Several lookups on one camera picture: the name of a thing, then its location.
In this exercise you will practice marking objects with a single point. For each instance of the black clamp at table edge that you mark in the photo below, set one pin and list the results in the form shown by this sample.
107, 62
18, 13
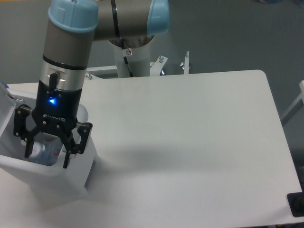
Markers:
296, 203

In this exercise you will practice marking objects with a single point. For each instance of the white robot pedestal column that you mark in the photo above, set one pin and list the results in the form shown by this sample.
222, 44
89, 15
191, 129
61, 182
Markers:
133, 50

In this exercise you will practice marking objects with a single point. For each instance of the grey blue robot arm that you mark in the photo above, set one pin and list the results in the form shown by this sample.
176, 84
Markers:
72, 27

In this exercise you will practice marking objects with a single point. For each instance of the crushed clear plastic bottle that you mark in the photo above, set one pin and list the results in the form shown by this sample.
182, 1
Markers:
46, 152

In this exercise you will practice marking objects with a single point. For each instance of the white frame at right edge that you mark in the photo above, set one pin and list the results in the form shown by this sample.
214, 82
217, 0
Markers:
294, 107

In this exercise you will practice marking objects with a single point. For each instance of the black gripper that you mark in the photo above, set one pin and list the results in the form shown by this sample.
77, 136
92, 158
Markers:
55, 113

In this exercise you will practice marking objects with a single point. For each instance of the white open trash can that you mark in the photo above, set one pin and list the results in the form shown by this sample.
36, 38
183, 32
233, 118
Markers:
71, 181

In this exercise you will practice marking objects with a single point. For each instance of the white metal base frame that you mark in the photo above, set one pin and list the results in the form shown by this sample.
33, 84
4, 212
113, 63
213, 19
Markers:
122, 70

